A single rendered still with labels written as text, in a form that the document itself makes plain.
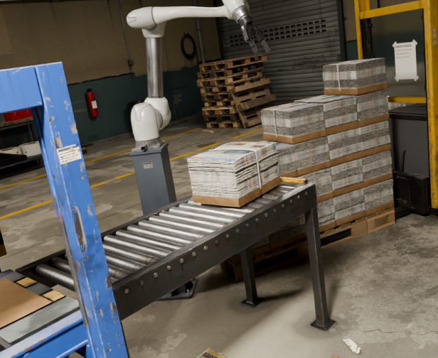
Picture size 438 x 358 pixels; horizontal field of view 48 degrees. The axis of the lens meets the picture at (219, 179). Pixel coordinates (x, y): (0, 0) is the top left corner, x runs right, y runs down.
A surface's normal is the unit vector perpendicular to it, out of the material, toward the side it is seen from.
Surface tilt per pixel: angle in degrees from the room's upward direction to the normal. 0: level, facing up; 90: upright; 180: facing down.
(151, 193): 90
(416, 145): 90
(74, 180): 90
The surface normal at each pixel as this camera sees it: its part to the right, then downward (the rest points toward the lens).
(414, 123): -0.88, 0.24
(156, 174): -0.12, 0.27
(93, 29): 0.72, 0.07
